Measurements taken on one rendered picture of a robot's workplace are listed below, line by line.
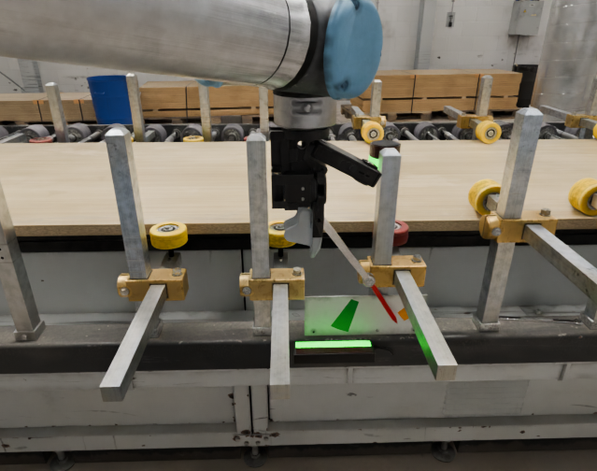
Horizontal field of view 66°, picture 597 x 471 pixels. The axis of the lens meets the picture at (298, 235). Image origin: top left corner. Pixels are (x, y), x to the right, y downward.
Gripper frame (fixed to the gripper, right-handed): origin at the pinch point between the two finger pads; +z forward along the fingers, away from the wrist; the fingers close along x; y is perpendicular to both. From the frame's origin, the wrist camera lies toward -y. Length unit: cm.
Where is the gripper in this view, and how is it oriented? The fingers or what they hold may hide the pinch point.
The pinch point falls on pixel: (317, 249)
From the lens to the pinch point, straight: 74.9
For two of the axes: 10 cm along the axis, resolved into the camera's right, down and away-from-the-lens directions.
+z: 0.0, 9.1, 4.2
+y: -10.0, 0.2, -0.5
